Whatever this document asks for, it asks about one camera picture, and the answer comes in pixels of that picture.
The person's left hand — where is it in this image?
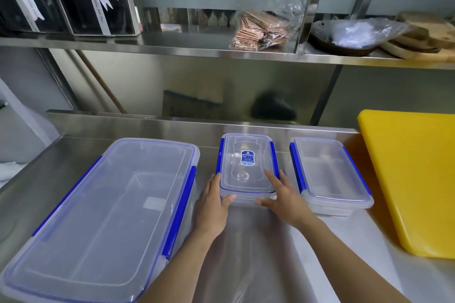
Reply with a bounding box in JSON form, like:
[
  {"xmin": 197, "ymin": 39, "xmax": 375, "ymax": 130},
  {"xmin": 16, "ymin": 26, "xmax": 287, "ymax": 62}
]
[{"xmin": 192, "ymin": 173, "xmax": 237, "ymax": 238}]

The dark pan with plastic bag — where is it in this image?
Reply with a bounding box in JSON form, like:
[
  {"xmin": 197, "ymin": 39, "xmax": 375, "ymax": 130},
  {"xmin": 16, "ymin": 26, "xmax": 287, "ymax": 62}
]
[{"xmin": 308, "ymin": 17, "xmax": 413, "ymax": 57}]

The person's left forearm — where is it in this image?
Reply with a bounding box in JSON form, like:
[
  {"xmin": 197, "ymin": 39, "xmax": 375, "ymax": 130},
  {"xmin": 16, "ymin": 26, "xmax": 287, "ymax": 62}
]
[{"xmin": 137, "ymin": 223, "xmax": 229, "ymax": 303}]

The stack of wooden boards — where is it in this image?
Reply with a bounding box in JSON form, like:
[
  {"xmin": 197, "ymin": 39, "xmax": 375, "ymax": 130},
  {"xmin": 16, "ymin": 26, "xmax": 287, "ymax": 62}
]
[{"xmin": 380, "ymin": 11, "xmax": 455, "ymax": 62}]

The small plain clear storage container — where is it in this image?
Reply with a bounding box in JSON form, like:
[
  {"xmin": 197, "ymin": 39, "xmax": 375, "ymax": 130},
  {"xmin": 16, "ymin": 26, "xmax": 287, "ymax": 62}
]
[{"xmin": 289, "ymin": 137, "xmax": 374, "ymax": 217}]

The yellow cutting board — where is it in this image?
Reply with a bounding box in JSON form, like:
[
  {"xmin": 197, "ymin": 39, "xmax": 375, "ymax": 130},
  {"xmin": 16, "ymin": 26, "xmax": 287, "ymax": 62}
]
[{"xmin": 357, "ymin": 110, "xmax": 455, "ymax": 260}]

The person's right hand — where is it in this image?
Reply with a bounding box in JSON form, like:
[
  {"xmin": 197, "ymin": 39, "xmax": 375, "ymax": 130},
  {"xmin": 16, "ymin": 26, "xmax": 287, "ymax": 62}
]
[{"xmin": 255, "ymin": 169, "xmax": 316, "ymax": 229}]

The person's right forearm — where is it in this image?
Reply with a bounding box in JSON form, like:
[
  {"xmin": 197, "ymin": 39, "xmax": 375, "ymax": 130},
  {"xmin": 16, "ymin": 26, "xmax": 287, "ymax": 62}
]
[{"xmin": 295, "ymin": 215, "xmax": 413, "ymax": 303}]

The stainless steel shelf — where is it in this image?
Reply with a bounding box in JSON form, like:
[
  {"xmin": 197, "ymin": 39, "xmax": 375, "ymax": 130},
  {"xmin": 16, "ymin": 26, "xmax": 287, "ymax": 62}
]
[{"xmin": 0, "ymin": 0, "xmax": 455, "ymax": 126}]

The small labelled clear storage container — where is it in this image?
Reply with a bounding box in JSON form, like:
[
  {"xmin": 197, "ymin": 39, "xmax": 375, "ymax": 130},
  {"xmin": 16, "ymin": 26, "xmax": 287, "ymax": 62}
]
[{"xmin": 216, "ymin": 133, "xmax": 280, "ymax": 206}]

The bag of brown paper sleeves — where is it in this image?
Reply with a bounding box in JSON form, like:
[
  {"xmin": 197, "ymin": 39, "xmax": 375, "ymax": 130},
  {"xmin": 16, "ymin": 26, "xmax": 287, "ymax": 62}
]
[{"xmin": 232, "ymin": 0, "xmax": 306, "ymax": 53}]

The large clear storage container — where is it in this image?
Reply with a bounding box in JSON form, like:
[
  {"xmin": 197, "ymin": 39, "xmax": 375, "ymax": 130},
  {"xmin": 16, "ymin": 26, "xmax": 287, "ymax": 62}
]
[{"xmin": 0, "ymin": 138, "xmax": 200, "ymax": 303}]

